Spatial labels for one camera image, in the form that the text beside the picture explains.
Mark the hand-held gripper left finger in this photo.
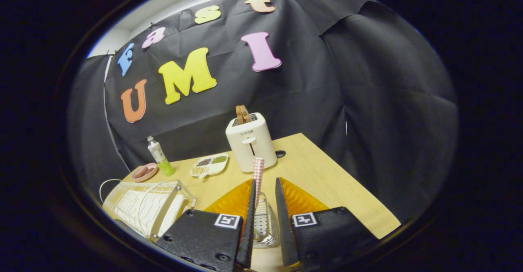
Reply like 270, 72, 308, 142
154, 178, 257, 272

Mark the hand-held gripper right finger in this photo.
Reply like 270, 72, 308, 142
275, 177, 378, 270

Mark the metal wire basket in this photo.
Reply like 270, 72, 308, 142
249, 191, 281, 249

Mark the spoon with pink checkered handle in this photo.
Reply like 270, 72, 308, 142
253, 158, 265, 209

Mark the white wire dish rack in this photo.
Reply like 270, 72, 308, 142
99, 179, 197, 242

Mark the pink plate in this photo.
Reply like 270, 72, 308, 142
132, 163, 158, 183

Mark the white divided tray with beans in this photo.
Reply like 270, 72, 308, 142
190, 154, 229, 179

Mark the white toaster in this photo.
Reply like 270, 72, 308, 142
225, 112, 277, 173

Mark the brown bread slice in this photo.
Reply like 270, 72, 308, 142
235, 105, 252, 125

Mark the clear bottle with green drink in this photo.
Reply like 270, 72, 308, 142
147, 136, 176, 177

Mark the black backdrop cloth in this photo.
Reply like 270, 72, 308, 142
67, 0, 458, 223

